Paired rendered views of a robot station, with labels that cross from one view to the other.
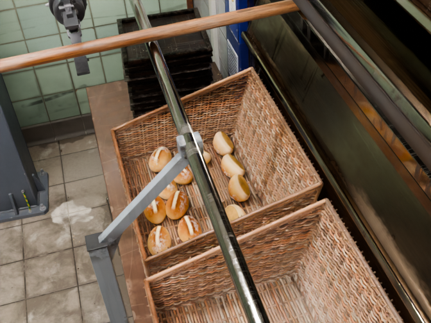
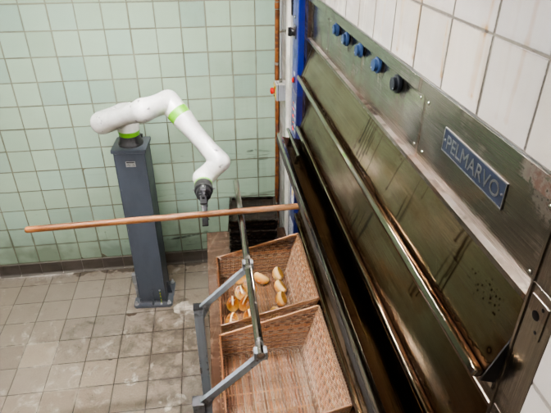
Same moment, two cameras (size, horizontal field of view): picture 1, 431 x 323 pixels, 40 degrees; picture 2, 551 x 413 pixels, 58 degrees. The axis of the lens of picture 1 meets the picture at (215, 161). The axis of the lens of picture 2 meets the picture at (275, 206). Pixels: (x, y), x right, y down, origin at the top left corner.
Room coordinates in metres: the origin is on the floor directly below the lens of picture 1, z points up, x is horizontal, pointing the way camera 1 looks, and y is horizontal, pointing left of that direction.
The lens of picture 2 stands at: (-0.75, -0.21, 2.42)
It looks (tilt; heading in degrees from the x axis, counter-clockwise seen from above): 31 degrees down; 5
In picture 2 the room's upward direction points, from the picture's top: straight up
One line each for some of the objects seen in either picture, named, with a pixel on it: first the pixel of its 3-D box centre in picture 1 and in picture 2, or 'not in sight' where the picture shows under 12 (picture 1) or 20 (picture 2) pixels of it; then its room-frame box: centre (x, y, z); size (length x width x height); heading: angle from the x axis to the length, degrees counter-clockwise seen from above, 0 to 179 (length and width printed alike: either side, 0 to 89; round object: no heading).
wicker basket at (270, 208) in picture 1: (206, 172); (263, 286); (1.25, 0.03, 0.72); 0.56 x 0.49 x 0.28; 13
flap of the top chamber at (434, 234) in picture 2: not in sight; (361, 133); (0.76, -0.36, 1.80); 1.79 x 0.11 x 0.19; 13
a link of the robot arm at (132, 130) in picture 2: not in sight; (125, 120); (1.92, 0.90, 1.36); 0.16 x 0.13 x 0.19; 148
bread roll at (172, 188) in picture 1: (165, 184); (240, 291); (1.31, 0.16, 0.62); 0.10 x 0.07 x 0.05; 21
